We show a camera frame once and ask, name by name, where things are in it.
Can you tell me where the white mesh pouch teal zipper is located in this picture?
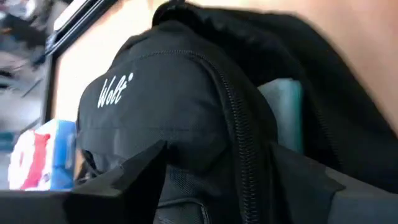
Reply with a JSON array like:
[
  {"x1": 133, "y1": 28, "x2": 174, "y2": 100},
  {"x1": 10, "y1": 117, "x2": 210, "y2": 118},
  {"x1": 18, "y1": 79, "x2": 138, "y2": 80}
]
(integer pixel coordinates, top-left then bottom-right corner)
[{"x1": 257, "y1": 77, "x2": 305, "y2": 154}]

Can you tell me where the black aluminium table frame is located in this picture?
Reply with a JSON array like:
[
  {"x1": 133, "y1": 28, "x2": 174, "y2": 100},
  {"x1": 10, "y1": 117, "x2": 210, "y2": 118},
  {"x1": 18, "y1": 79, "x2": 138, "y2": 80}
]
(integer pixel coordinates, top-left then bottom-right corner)
[{"x1": 42, "y1": 0, "x2": 121, "y2": 124}]

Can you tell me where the black Wolt backpack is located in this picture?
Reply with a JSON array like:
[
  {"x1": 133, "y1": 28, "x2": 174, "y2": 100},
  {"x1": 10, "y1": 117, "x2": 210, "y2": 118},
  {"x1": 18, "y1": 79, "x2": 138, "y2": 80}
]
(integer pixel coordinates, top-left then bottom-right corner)
[{"x1": 74, "y1": 0, "x2": 398, "y2": 224}]

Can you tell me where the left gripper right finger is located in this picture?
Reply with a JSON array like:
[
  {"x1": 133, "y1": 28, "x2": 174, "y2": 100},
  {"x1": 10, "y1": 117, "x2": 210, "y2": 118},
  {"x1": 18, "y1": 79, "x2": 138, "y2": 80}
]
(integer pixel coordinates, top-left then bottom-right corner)
[{"x1": 270, "y1": 142, "x2": 398, "y2": 224}]

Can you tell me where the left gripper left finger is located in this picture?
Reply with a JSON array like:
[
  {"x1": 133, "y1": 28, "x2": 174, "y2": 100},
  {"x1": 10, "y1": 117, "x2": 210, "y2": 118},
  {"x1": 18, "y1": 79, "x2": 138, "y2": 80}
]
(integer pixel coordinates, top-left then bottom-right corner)
[{"x1": 0, "y1": 139, "x2": 169, "y2": 224}]

